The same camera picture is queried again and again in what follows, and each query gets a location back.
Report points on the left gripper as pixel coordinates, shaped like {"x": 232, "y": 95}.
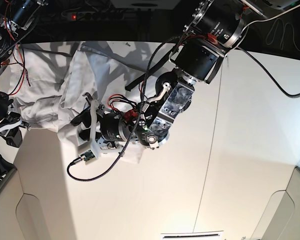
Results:
{"x": 90, "y": 117}

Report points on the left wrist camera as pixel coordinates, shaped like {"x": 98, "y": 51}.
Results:
{"x": 87, "y": 156}

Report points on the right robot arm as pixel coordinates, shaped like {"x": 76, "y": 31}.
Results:
{"x": 18, "y": 18}

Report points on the black power strip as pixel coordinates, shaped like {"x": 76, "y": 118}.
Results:
{"x": 109, "y": 15}

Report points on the white t-shirt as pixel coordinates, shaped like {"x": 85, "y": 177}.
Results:
{"x": 53, "y": 94}

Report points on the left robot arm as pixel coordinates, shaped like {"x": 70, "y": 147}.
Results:
{"x": 166, "y": 88}

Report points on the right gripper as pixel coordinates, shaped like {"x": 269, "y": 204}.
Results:
{"x": 10, "y": 129}

